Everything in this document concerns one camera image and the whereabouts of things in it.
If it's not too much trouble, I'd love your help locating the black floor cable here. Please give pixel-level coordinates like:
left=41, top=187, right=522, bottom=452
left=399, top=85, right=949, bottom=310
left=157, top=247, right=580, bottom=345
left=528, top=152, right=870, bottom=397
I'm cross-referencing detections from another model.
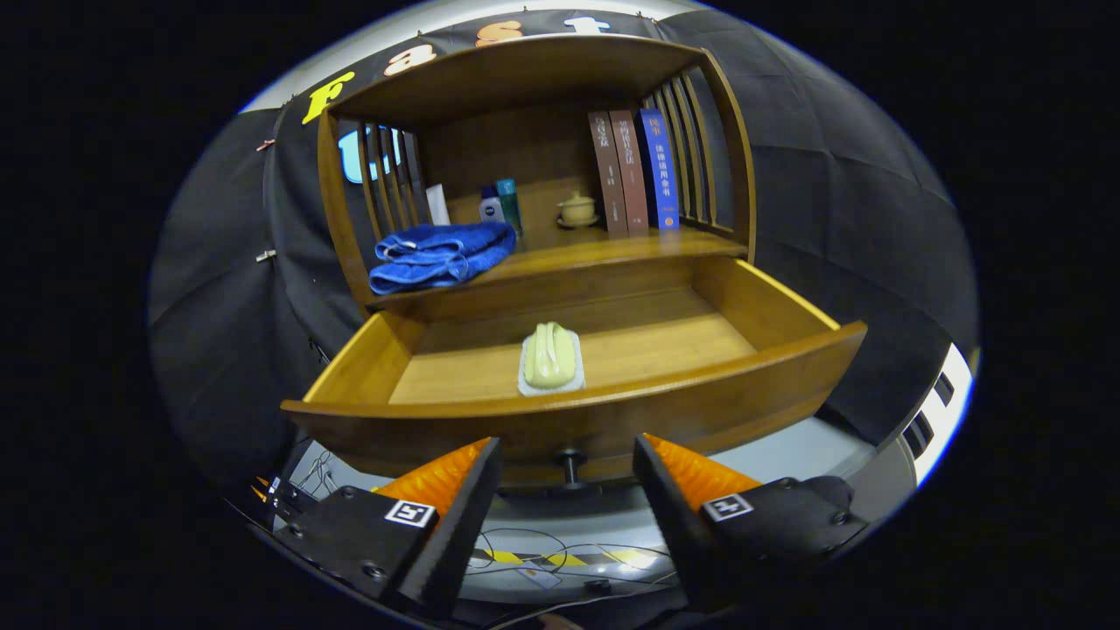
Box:
left=468, top=525, right=679, bottom=600

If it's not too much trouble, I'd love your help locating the blue book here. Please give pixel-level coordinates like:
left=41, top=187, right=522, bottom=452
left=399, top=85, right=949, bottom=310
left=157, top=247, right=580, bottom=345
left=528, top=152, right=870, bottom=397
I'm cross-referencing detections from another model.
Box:
left=636, top=107, right=681, bottom=231

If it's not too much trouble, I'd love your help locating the beige lidded teacup with saucer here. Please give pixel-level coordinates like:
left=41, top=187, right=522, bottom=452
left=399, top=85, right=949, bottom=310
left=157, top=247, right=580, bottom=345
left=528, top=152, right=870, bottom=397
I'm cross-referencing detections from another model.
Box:
left=557, top=191, right=601, bottom=230

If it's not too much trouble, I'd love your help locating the yellow black floor tape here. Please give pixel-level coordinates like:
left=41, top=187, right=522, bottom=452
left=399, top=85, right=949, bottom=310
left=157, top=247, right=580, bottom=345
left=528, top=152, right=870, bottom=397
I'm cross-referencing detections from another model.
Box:
left=477, top=549, right=657, bottom=569

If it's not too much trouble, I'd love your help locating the teal clear bottle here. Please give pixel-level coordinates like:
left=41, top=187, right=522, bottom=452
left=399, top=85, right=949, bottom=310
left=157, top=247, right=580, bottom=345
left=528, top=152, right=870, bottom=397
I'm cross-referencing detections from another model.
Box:
left=496, top=178, right=524, bottom=237

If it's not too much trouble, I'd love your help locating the black backdrop cloth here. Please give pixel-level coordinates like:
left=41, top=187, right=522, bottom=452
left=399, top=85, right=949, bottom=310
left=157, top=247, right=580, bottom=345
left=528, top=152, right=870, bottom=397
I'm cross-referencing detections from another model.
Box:
left=149, top=9, right=979, bottom=491

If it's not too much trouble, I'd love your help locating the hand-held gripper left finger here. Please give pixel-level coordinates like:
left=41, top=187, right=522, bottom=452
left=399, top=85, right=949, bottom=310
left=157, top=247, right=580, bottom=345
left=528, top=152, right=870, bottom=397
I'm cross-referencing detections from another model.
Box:
left=262, top=436, right=504, bottom=622

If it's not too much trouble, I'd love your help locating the pale green item clear wrapper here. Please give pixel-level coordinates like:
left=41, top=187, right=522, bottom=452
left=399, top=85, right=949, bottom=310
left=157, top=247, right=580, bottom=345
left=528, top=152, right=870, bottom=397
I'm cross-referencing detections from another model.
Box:
left=518, top=321, right=586, bottom=397

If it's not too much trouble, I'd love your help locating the blue folded towel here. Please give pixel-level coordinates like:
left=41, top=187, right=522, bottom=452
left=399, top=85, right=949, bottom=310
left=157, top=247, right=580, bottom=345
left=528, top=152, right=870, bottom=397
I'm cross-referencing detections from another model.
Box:
left=368, top=220, right=517, bottom=296

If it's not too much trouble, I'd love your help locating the wooden countertop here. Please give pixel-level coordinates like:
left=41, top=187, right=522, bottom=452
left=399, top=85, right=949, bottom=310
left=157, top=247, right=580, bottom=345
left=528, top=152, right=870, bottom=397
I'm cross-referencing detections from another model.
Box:
left=367, top=220, right=751, bottom=309

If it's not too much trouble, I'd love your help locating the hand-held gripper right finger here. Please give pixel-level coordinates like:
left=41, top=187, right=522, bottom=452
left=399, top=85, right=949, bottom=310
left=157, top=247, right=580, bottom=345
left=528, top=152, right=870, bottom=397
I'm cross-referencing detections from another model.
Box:
left=632, top=433, right=869, bottom=613

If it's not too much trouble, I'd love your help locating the wooden cabinet with slatted sides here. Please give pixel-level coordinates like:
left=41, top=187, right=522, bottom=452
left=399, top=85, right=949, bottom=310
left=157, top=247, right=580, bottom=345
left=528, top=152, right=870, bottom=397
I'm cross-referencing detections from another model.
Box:
left=317, top=35, right=759, bottom=318

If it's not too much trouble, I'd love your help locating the white vented unit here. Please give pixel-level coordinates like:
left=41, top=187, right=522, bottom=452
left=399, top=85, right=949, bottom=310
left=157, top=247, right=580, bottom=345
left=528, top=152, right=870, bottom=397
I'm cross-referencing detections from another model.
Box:
left=875, top=343, right=975, bottom=491

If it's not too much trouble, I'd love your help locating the wooden drawer with black knob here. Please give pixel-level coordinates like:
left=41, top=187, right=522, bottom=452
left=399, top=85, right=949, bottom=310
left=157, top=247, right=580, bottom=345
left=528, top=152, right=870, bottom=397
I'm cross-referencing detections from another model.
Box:
left=280, top=254, right=869, bottom=491

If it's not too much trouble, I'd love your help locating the reddish brown book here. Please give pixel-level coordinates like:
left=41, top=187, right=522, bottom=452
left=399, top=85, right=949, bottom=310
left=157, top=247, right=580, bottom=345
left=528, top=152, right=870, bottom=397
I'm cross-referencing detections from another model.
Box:
left=610, top=109, right=650, bottom=234

